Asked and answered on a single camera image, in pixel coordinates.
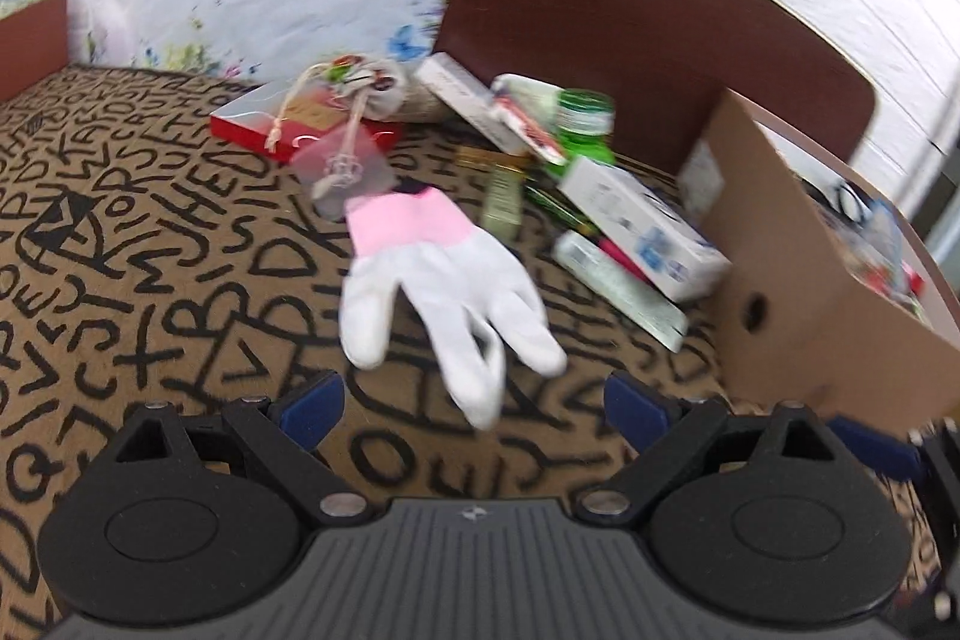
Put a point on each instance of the gold foil packet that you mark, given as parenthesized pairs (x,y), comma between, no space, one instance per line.
(501,201)

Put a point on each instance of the clear blue plastic packet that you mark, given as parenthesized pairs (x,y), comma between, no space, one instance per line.
(862,227)

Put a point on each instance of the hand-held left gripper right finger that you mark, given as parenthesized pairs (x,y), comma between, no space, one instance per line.
(637,406)

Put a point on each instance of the white glove with pink cuff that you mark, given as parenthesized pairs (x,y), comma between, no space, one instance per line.
(442,287)

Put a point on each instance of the flat red box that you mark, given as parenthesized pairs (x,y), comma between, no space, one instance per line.
(240,124)

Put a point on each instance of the white and blue carton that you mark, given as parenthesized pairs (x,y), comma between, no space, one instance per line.
(630,212)

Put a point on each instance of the white and teal carton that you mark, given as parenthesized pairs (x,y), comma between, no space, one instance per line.
(622,289)

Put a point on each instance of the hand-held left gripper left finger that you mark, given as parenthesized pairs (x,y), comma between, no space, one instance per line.
(311,406)

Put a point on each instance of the brown cardboard box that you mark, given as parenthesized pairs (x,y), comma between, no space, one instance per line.
(787,280)

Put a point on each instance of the brown wooden headboard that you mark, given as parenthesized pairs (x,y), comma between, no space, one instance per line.
(600,10)

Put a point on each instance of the clear plastic cup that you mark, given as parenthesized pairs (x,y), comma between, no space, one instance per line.
(352,160)

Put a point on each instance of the long white carton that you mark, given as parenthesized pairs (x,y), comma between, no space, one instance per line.
(457,94)

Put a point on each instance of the green pen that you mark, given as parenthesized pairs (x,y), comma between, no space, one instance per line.
(556,205)

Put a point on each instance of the brown wooden bed frame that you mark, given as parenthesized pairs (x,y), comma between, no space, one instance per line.
(30,44)

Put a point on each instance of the pink pen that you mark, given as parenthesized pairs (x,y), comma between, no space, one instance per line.
(619,254)

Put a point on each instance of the white and red tube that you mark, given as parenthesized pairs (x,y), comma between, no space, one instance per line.
(525,117)

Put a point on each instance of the letter-print brown blanket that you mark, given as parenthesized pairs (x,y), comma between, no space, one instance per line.
(150,235)

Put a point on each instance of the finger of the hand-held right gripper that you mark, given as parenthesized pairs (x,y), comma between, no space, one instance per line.
(877,449)

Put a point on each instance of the green plastic bottle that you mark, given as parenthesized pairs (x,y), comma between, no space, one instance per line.
(585,119)

